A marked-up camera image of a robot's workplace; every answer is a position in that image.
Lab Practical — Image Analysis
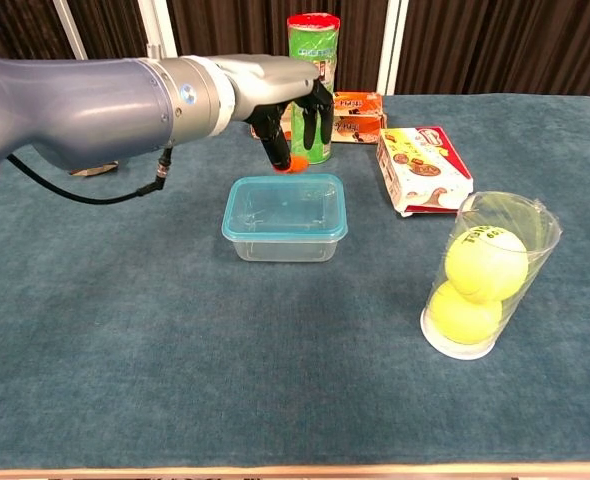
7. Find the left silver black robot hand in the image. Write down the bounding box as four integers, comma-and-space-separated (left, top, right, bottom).
224, 53, 335, 175

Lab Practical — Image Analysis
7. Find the blue translucent plastic lid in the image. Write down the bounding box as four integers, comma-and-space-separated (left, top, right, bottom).
221, 173, 349, 244

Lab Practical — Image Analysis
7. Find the clear plastic food container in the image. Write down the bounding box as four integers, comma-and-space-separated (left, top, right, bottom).
227, 234, 344, 264

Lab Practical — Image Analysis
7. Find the green chips can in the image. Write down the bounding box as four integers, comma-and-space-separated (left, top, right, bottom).
286, 13, 342, 165

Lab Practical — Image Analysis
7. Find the orange biscuit box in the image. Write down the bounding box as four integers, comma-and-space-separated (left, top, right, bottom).
250, 91, 389, 145

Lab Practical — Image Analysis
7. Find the white red cookie box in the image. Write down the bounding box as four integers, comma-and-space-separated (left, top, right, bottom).
376, 126, 475, 218

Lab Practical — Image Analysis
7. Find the beige brown snack bar wrapper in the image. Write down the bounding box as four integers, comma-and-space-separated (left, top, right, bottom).
69, 160, 120, 178

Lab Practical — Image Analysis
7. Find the yellow tennis ball with print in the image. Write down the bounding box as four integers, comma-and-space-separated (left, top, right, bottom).
444, 227, 530, 305

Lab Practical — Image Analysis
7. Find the blue table cloth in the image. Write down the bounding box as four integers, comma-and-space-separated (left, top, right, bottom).
0, 93, 590, 471

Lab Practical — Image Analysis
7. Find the clear plastic ball tube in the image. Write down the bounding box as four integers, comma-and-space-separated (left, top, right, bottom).
419, 190, 564, 361

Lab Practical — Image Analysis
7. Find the wide white partition post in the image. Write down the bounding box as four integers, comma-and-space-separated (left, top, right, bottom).
376, 0, 410, 96
137, 0, 179, 59

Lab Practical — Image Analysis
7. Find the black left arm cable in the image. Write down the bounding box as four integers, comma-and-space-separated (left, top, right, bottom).
7, 147, 174, 205

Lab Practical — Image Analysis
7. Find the thin white partition post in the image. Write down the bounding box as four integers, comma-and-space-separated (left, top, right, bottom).
52, 0, 89, 60

